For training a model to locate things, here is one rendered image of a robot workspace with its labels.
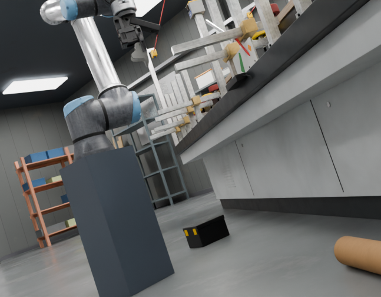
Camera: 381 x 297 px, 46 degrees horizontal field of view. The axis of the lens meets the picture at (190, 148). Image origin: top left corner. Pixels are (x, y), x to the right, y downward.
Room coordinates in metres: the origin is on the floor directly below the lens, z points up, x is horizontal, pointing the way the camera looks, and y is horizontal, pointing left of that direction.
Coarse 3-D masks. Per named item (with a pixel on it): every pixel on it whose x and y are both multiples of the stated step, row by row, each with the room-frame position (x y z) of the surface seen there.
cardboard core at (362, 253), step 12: (348, 240) 1.23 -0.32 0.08; (360, 240) 1.18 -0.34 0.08; (372, 240) 1.14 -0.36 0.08; (336, 252) 1.26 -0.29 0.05; (348, 252) 1.20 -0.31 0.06; (360, 252) 1.14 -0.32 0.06; (372, 252) 1.09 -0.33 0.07; (348, 264) 1.23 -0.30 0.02; (360, 264) 1.15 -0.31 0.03; (372, 264) 1.09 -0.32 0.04
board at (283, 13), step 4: (292, 0) 1.68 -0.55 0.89; (288, 4) 1.72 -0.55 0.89; (292, 4) 1.69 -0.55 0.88; (284, 8) 1.76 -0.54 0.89; (288, 8) 1.73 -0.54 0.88; (292, 8) 1.72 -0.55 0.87; (280, 12) 1.80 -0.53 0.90; (284, 12) 1.77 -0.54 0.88; (288, 12) 1.75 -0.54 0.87; (280, 16) 1.82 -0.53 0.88; (284, 16) 1.79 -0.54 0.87; (280, 20) 1.83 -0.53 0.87; (228, 76) 2.72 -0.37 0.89; (228, 80) 2.75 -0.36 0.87
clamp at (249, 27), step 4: (244, 20) 1.65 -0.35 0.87; (248, 20) 1.65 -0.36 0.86; (252, 20) 1.65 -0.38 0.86; (240, 24) 1.67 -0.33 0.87; (244, 24) 1.65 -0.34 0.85; (248, 24) 1.65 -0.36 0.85; (252, 24) 1.65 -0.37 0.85; (256, 24) 1.66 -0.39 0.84; (244, 28) 1.65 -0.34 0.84; (248, 28) 1.65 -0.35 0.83; (252, 28) 1.65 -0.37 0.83; (256, 28) 1.65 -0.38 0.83; (244, 32) 1.66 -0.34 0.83; (248, 32) 1.65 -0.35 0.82; (252, 32) 1.67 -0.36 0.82; (244, 36) 1.68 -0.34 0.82; (248, 36) 1.70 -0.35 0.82; (252, 36) 1.72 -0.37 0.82; (240, 40) 1.73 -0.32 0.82
